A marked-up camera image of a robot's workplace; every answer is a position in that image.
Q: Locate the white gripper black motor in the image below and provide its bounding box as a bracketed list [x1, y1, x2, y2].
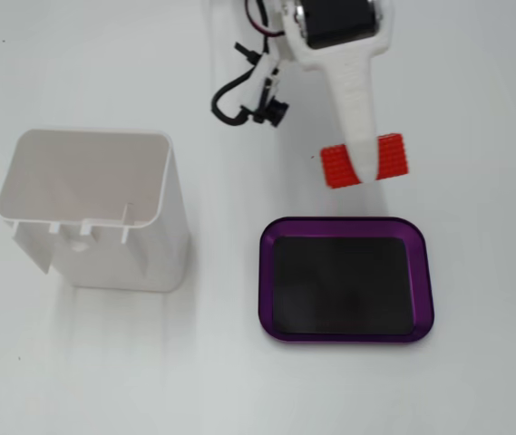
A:
[279, 0, 395, 183]

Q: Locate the red studded block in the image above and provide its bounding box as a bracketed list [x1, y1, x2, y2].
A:
[319, 132, 411, 189]

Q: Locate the white plastic box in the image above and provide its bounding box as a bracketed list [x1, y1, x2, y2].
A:
[0, 128, 191, 294]

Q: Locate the purple metal tray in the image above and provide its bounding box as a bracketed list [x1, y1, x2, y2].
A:
[258, 216, 435, 345]

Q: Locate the small black camera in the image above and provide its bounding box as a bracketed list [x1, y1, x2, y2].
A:
[252, 97, 290, 129]

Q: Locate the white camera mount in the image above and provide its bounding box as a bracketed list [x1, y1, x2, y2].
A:
[239, 53, 293, 120]

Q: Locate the red white black servo wire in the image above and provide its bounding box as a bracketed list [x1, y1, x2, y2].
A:
[243, 0, 286, 38]

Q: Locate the black cable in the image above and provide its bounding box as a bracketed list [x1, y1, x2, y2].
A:
[210, 40, 270, 127]

